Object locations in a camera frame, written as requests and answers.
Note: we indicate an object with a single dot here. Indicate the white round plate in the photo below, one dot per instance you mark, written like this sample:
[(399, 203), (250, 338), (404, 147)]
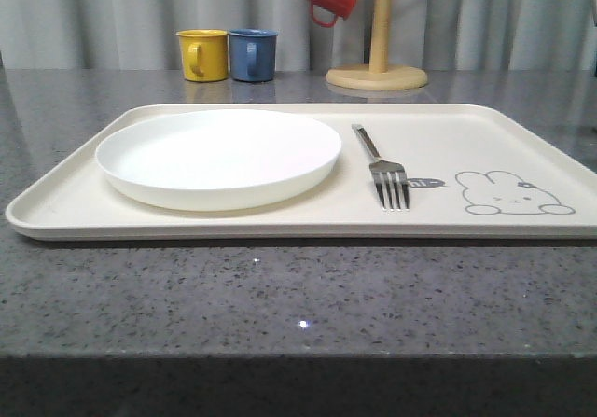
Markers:
[(219, 159)]

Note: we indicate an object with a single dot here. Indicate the silver fork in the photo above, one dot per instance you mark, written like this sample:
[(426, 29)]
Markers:
[(389, 178)]

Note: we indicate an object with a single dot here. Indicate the wooden mug tree stand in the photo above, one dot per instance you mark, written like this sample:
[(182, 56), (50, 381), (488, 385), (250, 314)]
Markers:
[(378, 74)]

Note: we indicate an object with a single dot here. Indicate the blue mug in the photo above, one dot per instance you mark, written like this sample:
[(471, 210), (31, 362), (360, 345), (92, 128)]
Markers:
[(252, 54)]

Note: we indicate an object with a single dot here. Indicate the yellow mug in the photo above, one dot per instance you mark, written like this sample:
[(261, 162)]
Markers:
[(204, 54)]

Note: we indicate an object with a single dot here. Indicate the cream rabbit serving tray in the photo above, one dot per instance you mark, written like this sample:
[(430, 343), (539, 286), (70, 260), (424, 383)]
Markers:
[(473, 172)]

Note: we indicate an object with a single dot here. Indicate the grey curtain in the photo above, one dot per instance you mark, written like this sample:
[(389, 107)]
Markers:
[(432, 34)]

